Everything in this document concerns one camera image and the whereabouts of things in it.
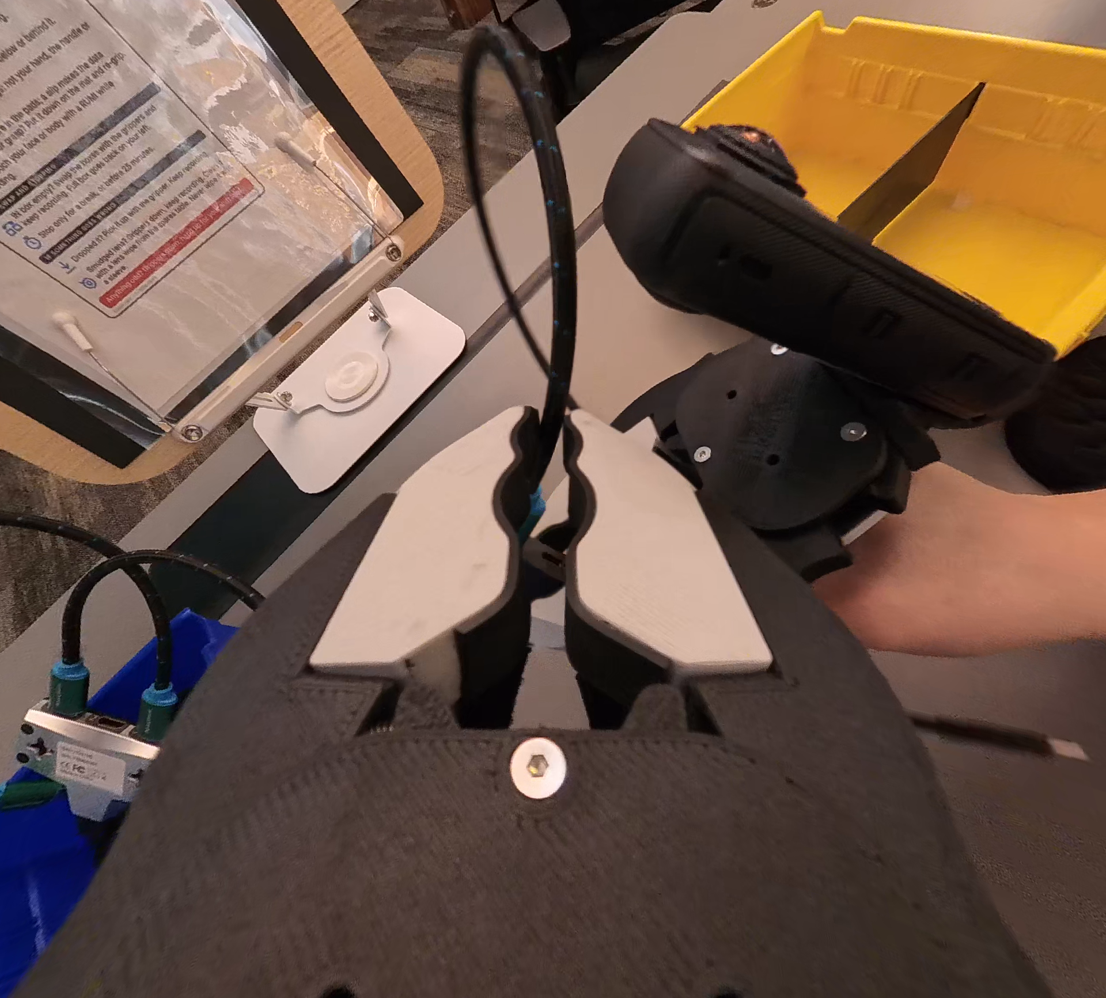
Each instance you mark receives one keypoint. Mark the silver hdmi switch box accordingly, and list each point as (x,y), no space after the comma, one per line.
(86,765)

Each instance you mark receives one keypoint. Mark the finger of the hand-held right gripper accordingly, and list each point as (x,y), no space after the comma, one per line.
(646,435)

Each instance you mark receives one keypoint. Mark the blue plastic bin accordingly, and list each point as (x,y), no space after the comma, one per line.
(43,886)

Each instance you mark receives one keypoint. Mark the wooden framed display board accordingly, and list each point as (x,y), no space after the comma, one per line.
(380,117)

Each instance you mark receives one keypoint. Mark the person's right forearm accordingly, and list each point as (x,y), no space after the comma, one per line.
(994,566)

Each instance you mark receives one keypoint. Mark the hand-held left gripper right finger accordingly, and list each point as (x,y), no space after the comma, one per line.
(665,575)

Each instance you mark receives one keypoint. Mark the white metal stand base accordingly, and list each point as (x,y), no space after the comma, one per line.
(415,341)

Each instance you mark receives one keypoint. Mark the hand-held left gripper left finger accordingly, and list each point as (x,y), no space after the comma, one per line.
(432,557)

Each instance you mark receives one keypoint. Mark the black textured object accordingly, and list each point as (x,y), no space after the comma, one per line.
(1067,428)

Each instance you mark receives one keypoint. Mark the green plastic piece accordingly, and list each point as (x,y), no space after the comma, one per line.
(26,795)

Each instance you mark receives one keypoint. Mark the clear acrylic instruction sign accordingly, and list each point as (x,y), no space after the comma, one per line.
(130,151)

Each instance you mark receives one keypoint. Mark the yellow plastic bin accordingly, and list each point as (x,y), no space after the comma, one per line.
(994,255)

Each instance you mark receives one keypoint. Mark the dark glass shelf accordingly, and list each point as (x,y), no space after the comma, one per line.
(916,169)

